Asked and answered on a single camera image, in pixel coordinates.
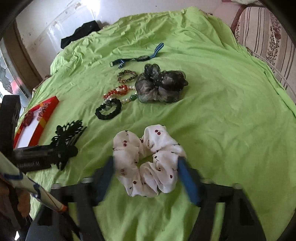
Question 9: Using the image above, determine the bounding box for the pearl bracelet with green stone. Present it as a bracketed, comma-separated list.
[108, 86, 139, 105]

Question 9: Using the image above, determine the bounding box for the white cherry print scrunchie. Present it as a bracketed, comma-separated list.
[112, 124, 187, 198]

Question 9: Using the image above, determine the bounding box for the black cloth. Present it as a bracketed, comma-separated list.
[60, 20, 101, 49]

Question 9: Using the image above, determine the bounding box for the red bangle stack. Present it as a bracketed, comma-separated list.
[36, 103, 51, 121]

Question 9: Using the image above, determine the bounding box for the black butterfly hair claw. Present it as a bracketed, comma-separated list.
[51, 119, 88, 171]

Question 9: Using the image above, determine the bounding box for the red shallow box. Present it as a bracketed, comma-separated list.
[13, 95, 61, 150]

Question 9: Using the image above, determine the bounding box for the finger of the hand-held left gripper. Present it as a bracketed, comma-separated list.
[12, 144, 59, 174]

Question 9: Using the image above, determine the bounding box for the red striped hair accessory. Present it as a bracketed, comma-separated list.
[103, 84, 129, 100]

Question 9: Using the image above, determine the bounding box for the striped floral pillow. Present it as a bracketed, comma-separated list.
[234, 5, 296, 99]

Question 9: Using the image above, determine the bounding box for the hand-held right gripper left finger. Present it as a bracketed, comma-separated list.
[50, 155, 116, 241]

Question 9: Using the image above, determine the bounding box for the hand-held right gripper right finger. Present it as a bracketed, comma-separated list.
[177, 155, 263, 241]

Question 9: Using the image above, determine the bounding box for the black scrunchie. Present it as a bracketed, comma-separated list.
[95, 98, 122, 120]

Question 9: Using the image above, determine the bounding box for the red checkered scrunchie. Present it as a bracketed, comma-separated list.
[22, 111, 36, 127]

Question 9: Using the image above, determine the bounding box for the gold bead bracelet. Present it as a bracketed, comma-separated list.
[117, 69, 138, 84]

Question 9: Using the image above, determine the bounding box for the green bed sheet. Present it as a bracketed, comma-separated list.
[14, 6, 296, 241]

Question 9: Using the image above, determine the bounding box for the blue striped band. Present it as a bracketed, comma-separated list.
[110, 43, 165, 69]

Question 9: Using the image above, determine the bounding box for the wooden door with glass panel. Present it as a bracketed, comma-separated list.
[0, 23, 44, 101]

